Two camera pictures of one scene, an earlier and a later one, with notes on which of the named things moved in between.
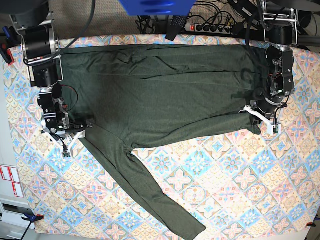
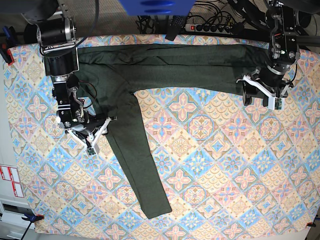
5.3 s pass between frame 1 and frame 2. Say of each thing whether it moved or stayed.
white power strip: stayed
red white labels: stayed
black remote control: stayed
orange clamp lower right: stayed
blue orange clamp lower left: stayed
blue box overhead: stayed
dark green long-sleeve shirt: moved
